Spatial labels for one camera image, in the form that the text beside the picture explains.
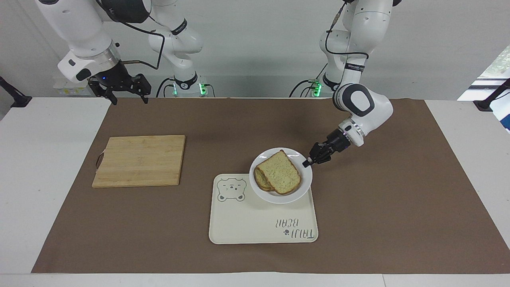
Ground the bamboo cutting board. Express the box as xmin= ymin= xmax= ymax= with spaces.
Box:
xmin=92 ymin=135 xmax=186 ymax=188

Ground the white round plate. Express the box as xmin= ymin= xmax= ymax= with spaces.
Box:
xmin=249 ymin=147 xmax=313 ymax=204

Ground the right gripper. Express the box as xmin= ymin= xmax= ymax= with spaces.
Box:
xmin=88 ymin=62 xmax=152 ymax=106

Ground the white box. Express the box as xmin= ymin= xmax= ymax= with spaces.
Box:
xmin=53 ymin=78 xmax=98 ymax=96

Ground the cream tray with bear print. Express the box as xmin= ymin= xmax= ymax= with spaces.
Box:
xmin=209 ymin=173 xmax=319 ymax=244

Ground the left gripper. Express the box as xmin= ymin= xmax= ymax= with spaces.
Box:
xmin=303 ymin=130 xmax=352 ymax=168

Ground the bread slice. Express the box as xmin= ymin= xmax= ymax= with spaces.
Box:
xmin=257 ymin=149 xmax=302 ymax=195
xmin=253 ymin=167 xmax=275 ymax=192

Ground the black stand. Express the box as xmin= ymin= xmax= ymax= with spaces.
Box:
xmin=0 ymin=76 xmax=33 ymax=108
xmin=473 ymin=78 xmax=510 ymax=112

